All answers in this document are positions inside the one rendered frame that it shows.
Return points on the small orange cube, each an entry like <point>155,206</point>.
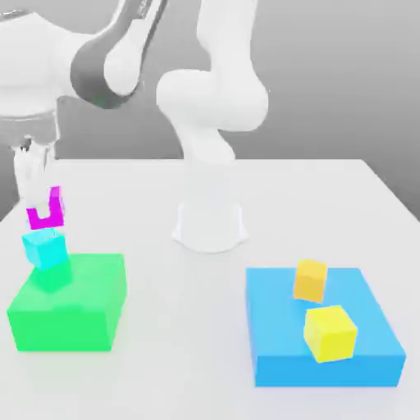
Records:
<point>309,282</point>

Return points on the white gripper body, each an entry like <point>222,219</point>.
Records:
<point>31,174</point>

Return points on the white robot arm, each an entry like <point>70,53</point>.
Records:
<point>213,98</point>

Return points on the large blue box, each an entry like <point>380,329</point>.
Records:
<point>279,328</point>

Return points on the small cyan cube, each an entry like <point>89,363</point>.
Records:
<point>46,251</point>

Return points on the small green cube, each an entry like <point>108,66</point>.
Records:
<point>54,279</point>

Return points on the small magenta cube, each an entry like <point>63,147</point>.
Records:
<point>46,223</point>

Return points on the large green box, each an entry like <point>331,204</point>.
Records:
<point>65,323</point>

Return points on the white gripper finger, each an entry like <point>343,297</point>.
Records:
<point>44,206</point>

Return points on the small yellow cube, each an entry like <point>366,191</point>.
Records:
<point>329,334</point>

